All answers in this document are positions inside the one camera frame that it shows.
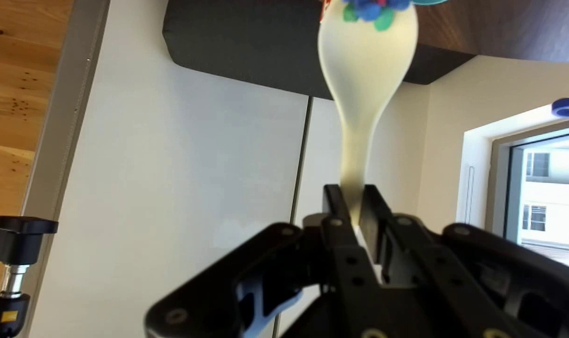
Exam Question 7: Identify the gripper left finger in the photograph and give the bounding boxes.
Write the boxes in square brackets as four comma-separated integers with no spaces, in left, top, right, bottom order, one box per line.
[145,184,409,338]

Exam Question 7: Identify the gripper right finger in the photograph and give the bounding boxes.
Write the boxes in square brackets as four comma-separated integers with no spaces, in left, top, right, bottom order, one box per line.
[361,184,569,338]

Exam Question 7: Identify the white spoon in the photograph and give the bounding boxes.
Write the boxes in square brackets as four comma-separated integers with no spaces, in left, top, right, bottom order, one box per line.
[318,0,419,282]

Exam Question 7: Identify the window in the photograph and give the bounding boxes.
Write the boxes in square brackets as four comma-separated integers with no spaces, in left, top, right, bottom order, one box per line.
[485,117,569,274]

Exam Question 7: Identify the dark grey cushion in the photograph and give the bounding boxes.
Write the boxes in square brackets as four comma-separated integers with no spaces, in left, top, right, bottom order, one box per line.
[162,0,477,100]

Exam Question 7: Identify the camera on mount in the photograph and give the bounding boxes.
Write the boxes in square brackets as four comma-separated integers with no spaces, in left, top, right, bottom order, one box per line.
[0,215,59,338]

